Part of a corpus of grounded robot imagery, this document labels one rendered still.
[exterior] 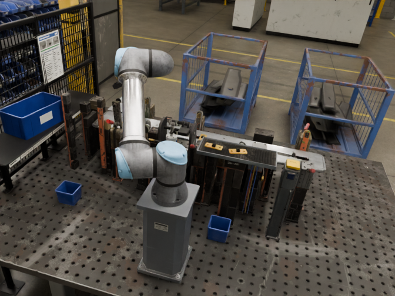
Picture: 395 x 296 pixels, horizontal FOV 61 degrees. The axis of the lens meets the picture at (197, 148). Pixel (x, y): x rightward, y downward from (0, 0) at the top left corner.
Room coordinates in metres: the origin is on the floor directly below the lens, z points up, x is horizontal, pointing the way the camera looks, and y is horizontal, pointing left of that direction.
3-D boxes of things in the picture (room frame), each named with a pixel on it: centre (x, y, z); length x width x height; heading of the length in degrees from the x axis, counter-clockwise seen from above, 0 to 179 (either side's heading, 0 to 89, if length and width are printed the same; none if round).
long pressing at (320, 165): (1.72, -0.05, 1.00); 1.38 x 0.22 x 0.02; 80
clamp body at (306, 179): (1.44, -0.58, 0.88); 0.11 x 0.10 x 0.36; 170
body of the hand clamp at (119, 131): (1.63, 0.46, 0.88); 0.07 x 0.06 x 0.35; 170
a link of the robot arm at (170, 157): (1.05, 0.10, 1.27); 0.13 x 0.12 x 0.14; 104
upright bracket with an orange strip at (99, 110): (1.66, 0.56, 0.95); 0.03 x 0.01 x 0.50; 80
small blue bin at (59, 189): (1.39, 0.67, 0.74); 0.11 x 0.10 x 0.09; 80
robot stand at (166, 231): (1.05, 0.09, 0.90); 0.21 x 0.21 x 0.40; 79
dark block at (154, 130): (1.54, 0.24, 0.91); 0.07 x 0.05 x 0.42; 170
